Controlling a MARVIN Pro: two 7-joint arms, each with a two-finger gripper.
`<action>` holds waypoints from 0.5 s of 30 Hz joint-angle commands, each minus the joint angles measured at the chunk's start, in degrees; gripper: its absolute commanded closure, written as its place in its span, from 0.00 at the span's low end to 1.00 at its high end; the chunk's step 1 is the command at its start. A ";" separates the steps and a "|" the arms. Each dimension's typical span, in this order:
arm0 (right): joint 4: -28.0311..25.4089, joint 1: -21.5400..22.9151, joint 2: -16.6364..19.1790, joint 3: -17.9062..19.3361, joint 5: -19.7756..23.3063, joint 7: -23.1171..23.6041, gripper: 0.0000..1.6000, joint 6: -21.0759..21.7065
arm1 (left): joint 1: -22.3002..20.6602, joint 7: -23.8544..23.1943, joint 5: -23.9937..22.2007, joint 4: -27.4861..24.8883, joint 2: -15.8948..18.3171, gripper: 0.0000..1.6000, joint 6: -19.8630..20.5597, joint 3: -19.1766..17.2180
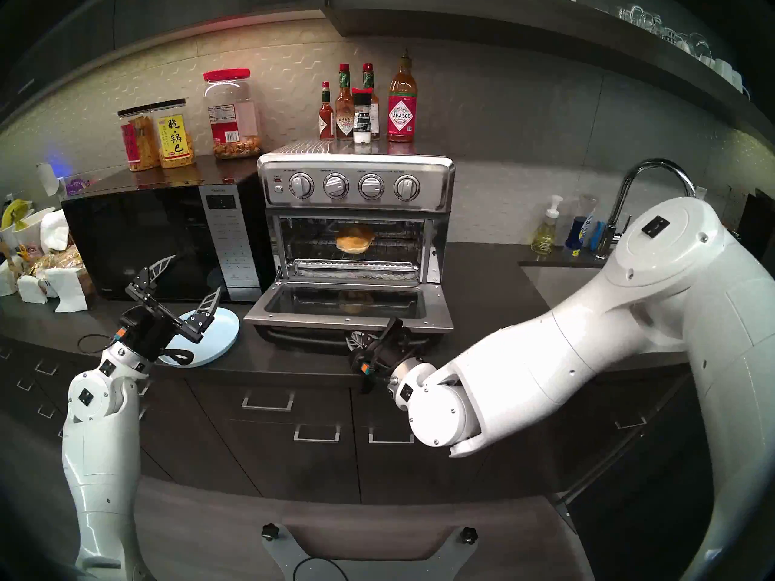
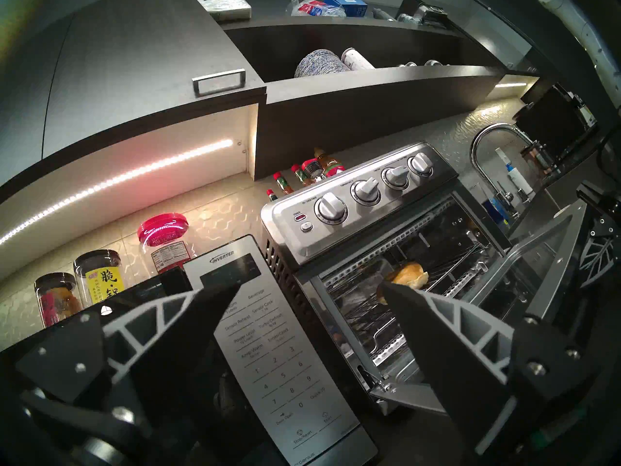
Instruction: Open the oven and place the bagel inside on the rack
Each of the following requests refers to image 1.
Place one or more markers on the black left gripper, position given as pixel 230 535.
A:
pixel 148 331

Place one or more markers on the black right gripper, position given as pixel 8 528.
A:
pixel 387 353

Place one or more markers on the golden bagel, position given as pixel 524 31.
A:
pixel 354 239

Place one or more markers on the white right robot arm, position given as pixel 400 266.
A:
pixel 605 344

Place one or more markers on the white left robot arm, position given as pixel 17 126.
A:
pixel 100 465

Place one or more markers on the black microwave oven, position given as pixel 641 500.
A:
pixel 151 247

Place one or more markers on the oven function knob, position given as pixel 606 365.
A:
pixel 371 186

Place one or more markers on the oven temperature knob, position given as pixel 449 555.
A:
pixel 336 186

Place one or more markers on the oven toast timer knob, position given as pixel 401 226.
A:
pixel 407 188

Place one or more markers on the stainless steel toaster oven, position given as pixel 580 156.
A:
pixel 357 162

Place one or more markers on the light blue plate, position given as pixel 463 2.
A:
pixel 224 338

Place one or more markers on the large crumpled white paper towel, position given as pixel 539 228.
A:
pixel 69 289

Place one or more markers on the clear bag of bread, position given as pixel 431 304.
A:
pixel 60 259

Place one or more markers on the dark lower cabinet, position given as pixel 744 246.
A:
pixel 303 471

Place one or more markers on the dark cabinet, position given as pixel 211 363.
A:
pixel 303 471
pixel 181 5

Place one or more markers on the white paper napkin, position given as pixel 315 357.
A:
pixel 54 232

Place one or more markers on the purple snack packet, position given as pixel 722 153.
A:
pixel 77 187

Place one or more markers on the yellow label snack jar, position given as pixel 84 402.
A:
pixel 174 138

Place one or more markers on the small crumpled white paper towel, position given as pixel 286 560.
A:
pixel 30 288

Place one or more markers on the red label snack jar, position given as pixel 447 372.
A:
pixel 136 144

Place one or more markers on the white paper cup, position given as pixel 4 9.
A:
pixel 7 238
pixel 30 232

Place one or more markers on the white holder with wooden sticks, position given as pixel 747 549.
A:
pixel 7 277

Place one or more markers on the red lid plastic snack jar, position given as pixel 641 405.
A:
pixel 233 120

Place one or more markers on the yellow bananas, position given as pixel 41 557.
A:
pixel 15 210

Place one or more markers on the black star knob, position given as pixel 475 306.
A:
pixel 270 531
pixel 467 535

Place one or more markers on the yellow hand soap dispenser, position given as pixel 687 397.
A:
pixel 545 238

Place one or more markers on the black cap salt shaker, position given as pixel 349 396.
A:
pixel 362 126

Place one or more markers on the small red hot sauce bottle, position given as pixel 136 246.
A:
pixel 326 123

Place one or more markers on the green neck hot sauce bottle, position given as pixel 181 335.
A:
pixel 370 77
pixel 344 123

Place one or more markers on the large Tabasco sauce bottle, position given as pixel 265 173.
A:
pixel 402 117

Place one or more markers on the blue dish soap bottle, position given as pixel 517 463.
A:
pixel 578 232

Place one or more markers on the blue sponge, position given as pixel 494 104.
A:
pixel 597 238

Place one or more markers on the dark upper cabinet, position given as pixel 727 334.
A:
pixel 181 5

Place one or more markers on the chrome gooseneck faucet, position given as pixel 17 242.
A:
pixel 629 180

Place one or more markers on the clear drinking glass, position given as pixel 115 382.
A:
pixel 675 36
pixel 652 23
pixel 631 15
pixel 700 46

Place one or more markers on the white mug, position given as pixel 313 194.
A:
pixel 723 68
pixel 738 80

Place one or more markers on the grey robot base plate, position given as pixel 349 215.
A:
pixel 284 555

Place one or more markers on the dark wall shelf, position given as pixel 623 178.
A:
pixel 484 23

